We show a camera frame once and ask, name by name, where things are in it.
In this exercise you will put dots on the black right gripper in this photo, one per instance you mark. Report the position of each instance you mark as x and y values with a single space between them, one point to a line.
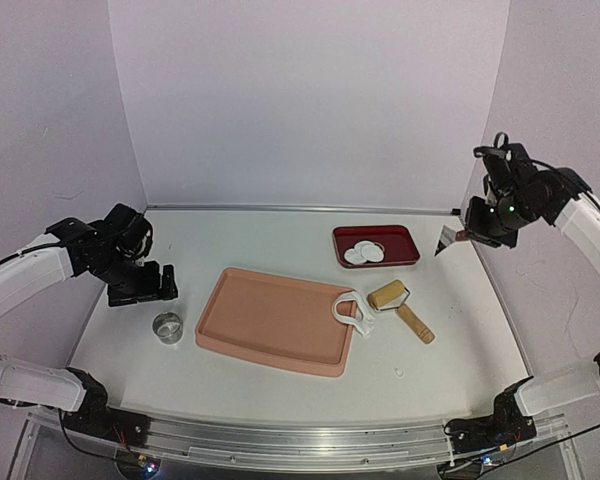
478 220

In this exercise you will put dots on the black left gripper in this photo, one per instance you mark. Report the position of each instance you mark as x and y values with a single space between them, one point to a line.
150 290

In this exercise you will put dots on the metal scraper red handle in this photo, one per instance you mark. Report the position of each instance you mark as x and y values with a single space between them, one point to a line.
449 236

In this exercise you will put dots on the wooden rolling pin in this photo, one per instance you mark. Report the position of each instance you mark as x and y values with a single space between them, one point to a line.
393 297

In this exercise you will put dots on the pink plastic tray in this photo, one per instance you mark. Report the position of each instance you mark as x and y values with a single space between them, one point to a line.
278 322

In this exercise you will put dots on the white dough piece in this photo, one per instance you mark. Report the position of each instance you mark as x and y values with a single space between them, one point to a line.
361 320

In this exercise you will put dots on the round cut dough wrapper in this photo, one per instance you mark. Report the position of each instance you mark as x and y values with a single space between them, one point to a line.
353 257

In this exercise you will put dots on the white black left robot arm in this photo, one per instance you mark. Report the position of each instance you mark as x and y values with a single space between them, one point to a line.
39 321

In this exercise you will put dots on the flat white dumpling wrapper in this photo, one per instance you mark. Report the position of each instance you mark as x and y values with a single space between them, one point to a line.
374 255

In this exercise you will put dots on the dark red square tray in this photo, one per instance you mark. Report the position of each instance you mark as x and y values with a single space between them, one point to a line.
395 240

